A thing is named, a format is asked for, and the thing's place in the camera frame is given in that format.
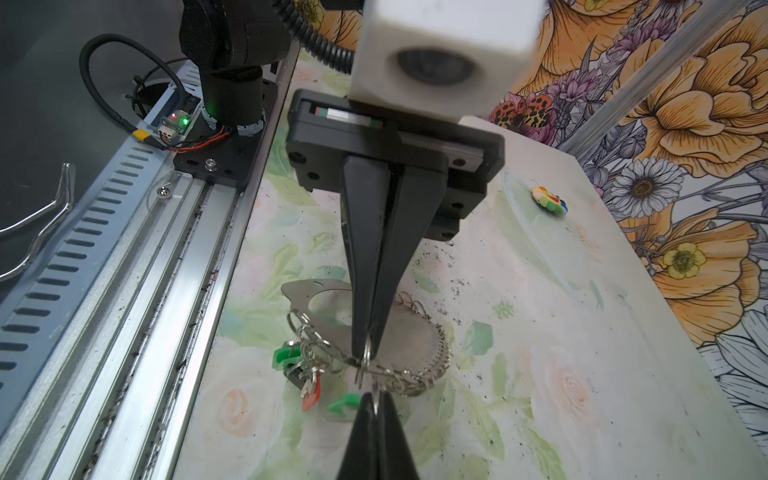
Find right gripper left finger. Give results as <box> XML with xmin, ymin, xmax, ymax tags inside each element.
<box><xmin>337</xmin><ymin>393</ymin><xmax>378</xmax><ymax>480</ymax></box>

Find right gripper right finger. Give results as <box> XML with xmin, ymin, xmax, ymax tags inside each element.
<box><xmin>376</xmin><ymin>392</ymin><xmax>419</xmax><ymax>480</ymax></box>

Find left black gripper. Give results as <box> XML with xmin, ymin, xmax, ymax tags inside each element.
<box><xmin>285</xmin><ymin>89</ymin><xmax>505</xmax><ymax>360</ymax></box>

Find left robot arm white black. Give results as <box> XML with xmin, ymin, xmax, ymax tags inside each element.
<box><xmin>179</xmin><ymin>1</ymin><xmax>504</xmax><ymax>362</ymax></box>

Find colourful small toy ball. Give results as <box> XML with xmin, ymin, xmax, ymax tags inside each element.
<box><xmin>531</xmin><ymin>186</ymin><xmax>568</xmax><ymax>216</ymax></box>

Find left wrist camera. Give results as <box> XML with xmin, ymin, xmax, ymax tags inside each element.
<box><xmin>348</xmin><ymin>0</ymin><xmax>547</xmax><ymax>120</ymax></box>

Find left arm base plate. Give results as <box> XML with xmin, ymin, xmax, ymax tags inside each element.
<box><xmin>173</xmin><ymin>80</ymin><xmax>278</xmax><ymax>190</ymax></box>

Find bent metal wire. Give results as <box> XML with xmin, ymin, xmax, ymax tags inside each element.
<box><xmin>0</xmin><ymin>161</ymin><xmax>76</xmax><ymax>283</ymax></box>

